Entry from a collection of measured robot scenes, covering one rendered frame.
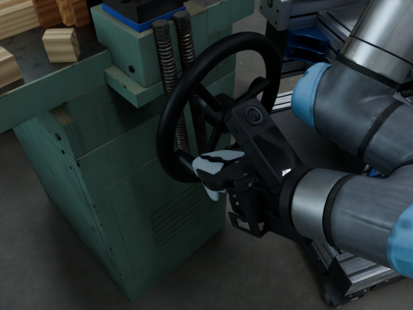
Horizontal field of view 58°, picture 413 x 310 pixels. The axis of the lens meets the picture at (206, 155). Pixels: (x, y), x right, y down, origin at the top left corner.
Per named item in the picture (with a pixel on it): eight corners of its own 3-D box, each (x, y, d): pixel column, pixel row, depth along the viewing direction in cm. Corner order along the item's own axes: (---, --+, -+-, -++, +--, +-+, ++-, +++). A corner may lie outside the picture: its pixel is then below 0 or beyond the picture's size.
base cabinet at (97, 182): (130, 306, 122) (74, 163, 70) (48, 201, 151) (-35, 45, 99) (226, 226, 143) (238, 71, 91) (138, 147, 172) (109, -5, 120)
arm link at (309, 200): (315, 198, 33) (364, 157, 37) (277, 188, 37) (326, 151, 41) (330, 263, 36) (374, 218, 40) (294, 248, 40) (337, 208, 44)
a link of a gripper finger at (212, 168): (189, 197, 57) (227, 213, 49) (176, 163, 54) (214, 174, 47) (204, 187, 58) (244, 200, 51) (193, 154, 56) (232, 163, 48)
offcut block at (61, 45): (50, 63, 59) (41, 39, 56) (54, 52, 62) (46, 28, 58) (77, 62, 60) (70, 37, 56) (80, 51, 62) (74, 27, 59)
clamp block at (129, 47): (143, 90, 59) (135, 39, 53) (98, 56, 66) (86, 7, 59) (210, 56, 66) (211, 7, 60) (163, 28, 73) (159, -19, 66)
